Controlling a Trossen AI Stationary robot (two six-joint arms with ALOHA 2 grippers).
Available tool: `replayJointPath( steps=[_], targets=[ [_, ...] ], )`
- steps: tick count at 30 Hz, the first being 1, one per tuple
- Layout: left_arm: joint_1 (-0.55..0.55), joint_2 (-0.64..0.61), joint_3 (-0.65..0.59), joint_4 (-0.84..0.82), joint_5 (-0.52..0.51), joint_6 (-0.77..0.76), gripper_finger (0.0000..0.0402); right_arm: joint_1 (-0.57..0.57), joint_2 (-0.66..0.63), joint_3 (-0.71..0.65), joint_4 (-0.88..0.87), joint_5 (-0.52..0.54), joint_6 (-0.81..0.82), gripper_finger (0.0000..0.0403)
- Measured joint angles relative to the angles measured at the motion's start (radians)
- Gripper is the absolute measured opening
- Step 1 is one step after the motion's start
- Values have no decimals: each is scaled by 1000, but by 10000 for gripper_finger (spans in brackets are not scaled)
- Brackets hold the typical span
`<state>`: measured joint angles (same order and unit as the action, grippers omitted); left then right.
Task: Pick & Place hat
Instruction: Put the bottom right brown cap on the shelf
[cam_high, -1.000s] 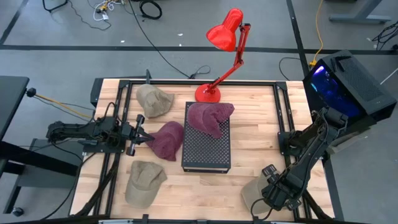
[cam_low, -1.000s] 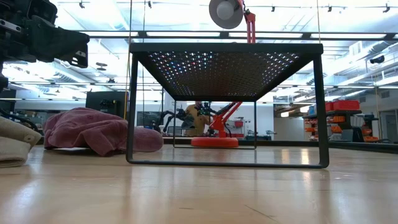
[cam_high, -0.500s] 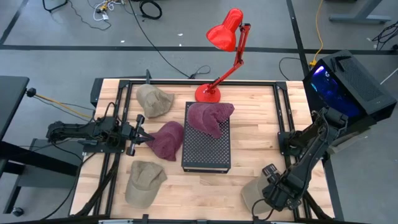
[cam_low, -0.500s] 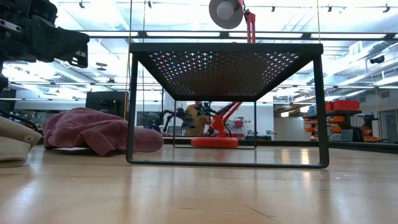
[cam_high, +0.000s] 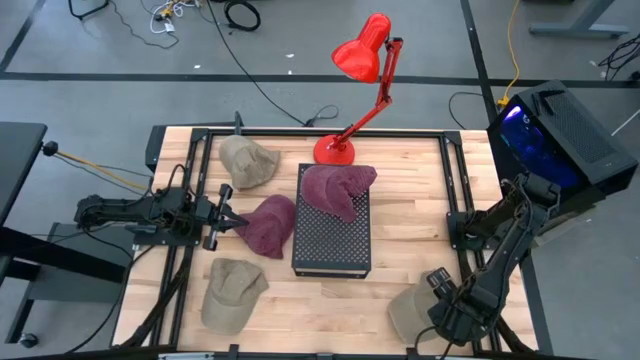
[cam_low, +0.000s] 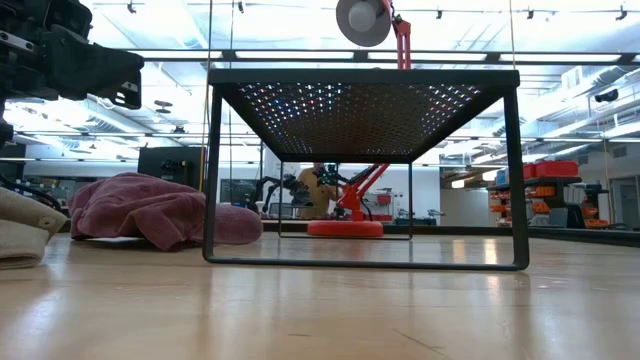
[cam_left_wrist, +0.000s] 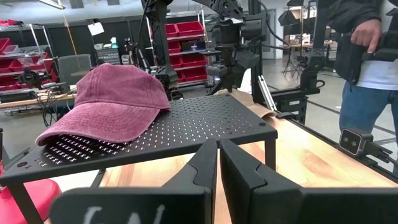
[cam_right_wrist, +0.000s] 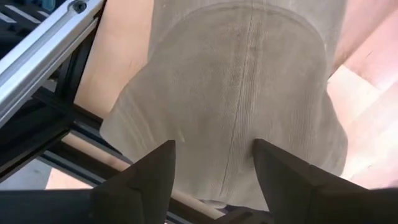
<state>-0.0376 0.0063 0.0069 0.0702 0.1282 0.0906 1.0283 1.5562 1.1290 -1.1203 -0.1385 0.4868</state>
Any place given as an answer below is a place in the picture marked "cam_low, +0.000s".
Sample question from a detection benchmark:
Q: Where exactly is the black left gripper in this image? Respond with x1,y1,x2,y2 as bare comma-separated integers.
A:
0,23,146,111

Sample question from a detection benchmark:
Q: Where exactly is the pink towel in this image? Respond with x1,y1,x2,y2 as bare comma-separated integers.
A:
68,171,214,253

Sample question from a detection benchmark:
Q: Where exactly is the khaki baseball cap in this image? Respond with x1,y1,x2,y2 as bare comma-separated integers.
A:
0,186,70,272

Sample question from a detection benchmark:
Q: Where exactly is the black monitor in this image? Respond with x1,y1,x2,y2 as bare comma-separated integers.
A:
136,145,206,192

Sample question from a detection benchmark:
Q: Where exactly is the person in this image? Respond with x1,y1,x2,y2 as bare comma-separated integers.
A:
295,162,342,221

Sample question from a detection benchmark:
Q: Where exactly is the black perforated metal rack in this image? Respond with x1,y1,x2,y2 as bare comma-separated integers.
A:
202,68,531,272

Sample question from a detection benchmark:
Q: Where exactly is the red desk lamp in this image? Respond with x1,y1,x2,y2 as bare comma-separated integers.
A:
306,0,413,239

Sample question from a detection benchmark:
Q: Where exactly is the shelf with orange bins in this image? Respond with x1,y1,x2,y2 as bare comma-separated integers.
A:
487,159,614,230

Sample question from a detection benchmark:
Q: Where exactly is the red storage bin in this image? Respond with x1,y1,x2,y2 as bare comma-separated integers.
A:
522,159,581,180

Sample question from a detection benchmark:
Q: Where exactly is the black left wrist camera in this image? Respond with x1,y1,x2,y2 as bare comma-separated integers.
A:
0,0,95,54

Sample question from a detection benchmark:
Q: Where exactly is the black overhead frame beam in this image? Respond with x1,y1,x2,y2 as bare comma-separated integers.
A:
142,48,640,65

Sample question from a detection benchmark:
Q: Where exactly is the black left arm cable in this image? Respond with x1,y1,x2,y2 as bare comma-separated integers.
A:
0,172,64,214

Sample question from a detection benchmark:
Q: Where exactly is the black aluminium table frame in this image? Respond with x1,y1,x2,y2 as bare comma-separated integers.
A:
59,218,640,249

